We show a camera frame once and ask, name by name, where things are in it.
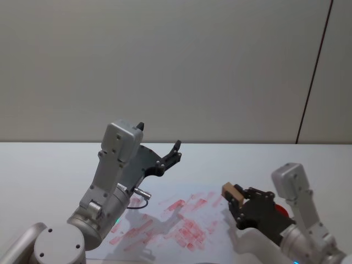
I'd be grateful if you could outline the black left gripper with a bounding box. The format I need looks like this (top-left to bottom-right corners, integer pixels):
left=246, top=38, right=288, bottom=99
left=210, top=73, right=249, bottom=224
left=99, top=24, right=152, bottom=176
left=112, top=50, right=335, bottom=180
left=120, top=121, right=183, bottom=191

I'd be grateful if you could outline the tan wooden block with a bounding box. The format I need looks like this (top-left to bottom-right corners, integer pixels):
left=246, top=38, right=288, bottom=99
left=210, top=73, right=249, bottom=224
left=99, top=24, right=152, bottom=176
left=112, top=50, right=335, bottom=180
left=222, top=181, right=245, bottom=207

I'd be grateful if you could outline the small red object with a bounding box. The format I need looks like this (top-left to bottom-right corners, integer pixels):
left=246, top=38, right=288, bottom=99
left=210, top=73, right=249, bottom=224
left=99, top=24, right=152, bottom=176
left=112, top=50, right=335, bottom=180
left=274, top=203, right=289, bottom=218

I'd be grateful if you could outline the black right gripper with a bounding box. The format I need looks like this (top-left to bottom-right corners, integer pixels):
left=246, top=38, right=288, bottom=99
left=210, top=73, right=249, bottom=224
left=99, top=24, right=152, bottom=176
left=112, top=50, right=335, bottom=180
left=225, top=184, right=297, bottom=244

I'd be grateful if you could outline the thin dark gripper cable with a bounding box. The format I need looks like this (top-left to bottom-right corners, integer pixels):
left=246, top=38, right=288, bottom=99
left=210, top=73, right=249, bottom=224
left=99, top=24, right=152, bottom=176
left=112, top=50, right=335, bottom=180
left=126, top=187, right=152, bottom=211

